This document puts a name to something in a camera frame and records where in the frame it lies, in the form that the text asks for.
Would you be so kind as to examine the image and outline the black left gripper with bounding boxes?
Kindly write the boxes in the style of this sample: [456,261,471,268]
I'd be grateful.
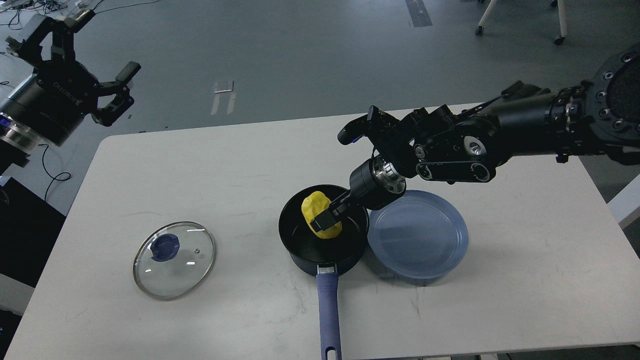
[1,8,142,146]

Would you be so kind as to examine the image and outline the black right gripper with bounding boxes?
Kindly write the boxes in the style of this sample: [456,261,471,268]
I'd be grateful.
[310,159,407,232]

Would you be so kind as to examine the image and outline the yellow potato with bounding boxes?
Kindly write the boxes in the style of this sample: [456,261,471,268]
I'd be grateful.
[301,191,343,240]

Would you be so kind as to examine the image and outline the glass lid blue knob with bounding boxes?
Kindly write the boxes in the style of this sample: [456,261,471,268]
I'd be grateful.
[132,221,218,301]

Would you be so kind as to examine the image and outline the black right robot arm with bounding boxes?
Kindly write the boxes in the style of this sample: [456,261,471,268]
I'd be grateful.
[309,44,640,231]

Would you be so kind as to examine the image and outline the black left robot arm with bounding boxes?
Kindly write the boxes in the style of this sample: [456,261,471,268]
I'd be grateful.
[0,7,141,172]

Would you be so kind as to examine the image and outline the blue plate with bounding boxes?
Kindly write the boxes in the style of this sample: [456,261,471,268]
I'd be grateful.
[367,190,470,283]

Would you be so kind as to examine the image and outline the black box at left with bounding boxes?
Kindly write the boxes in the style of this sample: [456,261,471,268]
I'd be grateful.
[0,176,66,288]

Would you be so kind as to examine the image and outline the white table corner right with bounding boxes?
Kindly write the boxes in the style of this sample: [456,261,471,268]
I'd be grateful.
[607,174,640,229]

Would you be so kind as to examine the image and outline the white chair legs with casters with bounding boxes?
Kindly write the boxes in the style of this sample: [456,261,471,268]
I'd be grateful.
[475,0,569,47]

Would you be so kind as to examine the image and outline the black pot blue handle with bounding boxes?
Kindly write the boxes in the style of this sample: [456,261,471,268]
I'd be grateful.
[278,184,370,360]

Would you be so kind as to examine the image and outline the tangled cables on floor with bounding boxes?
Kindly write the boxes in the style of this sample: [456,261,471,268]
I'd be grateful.
[0,0,163,32]

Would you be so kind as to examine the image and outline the black cable on floor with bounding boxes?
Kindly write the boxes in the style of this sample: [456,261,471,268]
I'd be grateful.
[40,142,73,203]

